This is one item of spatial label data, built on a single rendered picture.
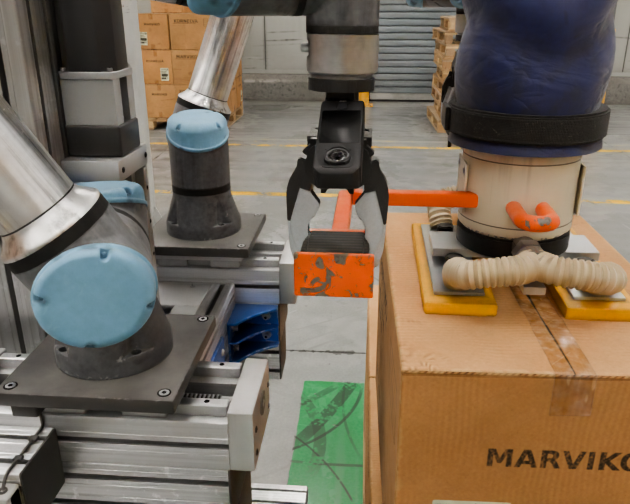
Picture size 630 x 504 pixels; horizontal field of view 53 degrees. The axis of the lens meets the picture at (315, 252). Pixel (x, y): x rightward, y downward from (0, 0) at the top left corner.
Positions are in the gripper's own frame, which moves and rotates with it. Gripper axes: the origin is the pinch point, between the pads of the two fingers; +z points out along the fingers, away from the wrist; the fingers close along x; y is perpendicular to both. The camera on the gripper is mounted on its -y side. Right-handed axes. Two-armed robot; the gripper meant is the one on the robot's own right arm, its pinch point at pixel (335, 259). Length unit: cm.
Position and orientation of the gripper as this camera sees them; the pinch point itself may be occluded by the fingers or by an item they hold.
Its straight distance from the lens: 72.7
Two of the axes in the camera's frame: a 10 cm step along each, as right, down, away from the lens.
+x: -10.0, -0.4, 0.8
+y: 0.9, -3.5, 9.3
